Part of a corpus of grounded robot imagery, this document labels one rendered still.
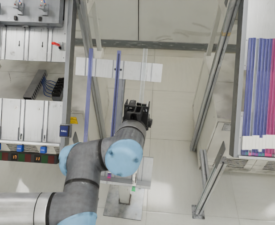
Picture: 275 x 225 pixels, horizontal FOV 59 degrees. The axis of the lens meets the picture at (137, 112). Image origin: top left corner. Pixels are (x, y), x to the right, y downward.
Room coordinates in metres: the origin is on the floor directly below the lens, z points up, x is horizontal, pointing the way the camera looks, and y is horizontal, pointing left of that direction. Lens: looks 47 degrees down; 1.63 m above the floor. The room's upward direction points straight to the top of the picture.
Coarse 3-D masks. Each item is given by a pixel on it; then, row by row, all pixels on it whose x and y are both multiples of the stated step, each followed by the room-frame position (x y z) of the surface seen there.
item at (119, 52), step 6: (120, 54) 0.80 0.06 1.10; (114, 90) 0.71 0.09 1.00; (114, 96) 0.69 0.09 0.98; (114, 102) 0.68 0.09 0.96; (114, 108) 0.66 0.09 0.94; (114, 114) 0.65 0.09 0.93; (114, 120) 0.63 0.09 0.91; (114, 126) 0.62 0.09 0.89; (114, 132) 0.60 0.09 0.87; (108, 174) 0.49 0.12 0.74
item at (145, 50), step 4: (144, 48) 0.70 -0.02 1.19; (144, 52) 0.69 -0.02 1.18; (144, 56) 0.68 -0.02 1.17; (144, 60) 0.68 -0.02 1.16; (144, 64) 0.67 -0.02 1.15; (144, 68) 0.66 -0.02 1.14; (144, 72) 0.65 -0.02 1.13; (144, 76) 0.64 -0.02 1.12; (144, 80) 0.64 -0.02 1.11; (140, 84) 0.63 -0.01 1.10; (144, 84) 0.63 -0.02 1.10; (140, 88) 0.62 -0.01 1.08; (140, 92) 0.61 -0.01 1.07; (140, 96) 0.61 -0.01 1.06; (140, 100) 0.60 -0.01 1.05; (132, 188) 0.41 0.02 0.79
